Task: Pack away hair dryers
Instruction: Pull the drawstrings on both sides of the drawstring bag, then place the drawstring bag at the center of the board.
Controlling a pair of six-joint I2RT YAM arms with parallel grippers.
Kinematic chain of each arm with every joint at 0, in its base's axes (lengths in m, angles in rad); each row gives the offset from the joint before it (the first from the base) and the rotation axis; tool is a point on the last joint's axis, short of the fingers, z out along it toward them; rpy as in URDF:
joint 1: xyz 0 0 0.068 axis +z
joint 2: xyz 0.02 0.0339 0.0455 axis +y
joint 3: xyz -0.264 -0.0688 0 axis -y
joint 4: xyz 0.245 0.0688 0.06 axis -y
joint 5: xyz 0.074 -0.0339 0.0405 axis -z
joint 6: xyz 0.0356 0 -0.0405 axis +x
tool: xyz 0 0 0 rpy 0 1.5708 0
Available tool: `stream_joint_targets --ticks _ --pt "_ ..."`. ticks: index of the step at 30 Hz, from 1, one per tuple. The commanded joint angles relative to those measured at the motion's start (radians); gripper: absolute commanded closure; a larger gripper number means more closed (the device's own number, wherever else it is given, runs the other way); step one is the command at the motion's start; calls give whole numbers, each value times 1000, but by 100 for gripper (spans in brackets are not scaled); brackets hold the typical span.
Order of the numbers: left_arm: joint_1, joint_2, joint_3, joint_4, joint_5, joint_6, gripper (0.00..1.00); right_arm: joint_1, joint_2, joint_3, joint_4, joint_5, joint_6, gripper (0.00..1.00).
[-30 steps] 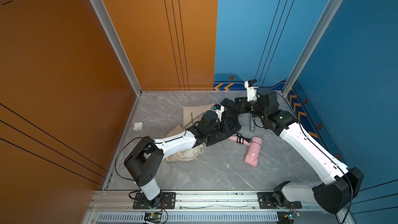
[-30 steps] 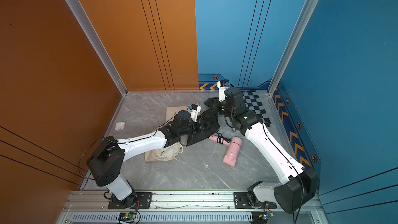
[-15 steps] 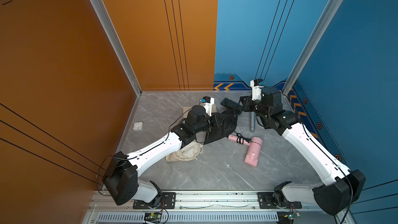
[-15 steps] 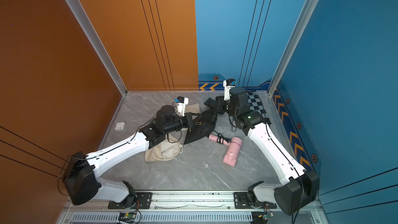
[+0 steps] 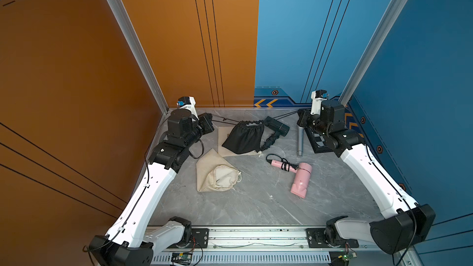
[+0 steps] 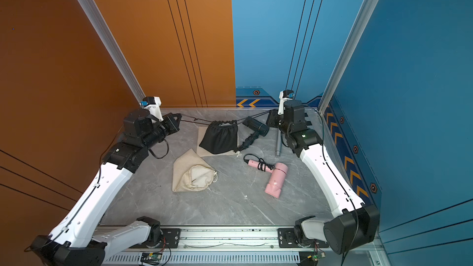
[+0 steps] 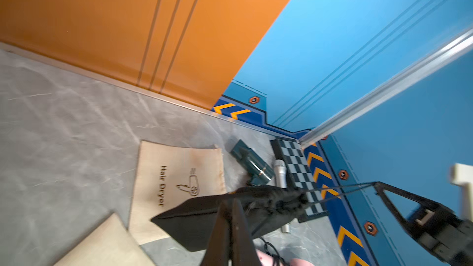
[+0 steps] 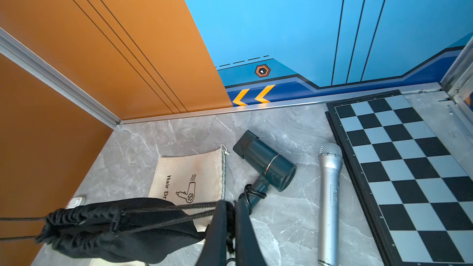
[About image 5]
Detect black drawstring pouch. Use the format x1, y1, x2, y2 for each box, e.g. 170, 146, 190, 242
222, 120, 264, 155

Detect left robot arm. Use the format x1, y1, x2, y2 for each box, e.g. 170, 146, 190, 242
83, 107, 214, 266

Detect black hair dryer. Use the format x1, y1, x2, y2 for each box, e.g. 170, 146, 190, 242
259, 116, 290, 151

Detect pink hair dryer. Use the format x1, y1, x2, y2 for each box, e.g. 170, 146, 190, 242
266, 153, 312, 198

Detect grey microphone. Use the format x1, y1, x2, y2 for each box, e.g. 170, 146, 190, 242
297, 126, 304, 157

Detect folded checkered chess board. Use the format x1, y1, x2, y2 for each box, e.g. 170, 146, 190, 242
304, 127, 346, 157

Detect left green circuit board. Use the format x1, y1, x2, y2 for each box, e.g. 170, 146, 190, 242
171, 252, 193, 266

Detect green circuit board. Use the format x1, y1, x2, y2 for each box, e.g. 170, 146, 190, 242
171, 252, 193, 266
328, 252, 358, 266

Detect right green circuit board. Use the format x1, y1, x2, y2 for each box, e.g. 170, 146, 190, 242
328, 252, 358, 266

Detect beige crumpled drawstring pouch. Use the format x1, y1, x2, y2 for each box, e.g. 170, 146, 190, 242
196, 149, 241, 193

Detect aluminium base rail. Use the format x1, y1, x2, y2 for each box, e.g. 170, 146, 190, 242
97, 225, 422, 266

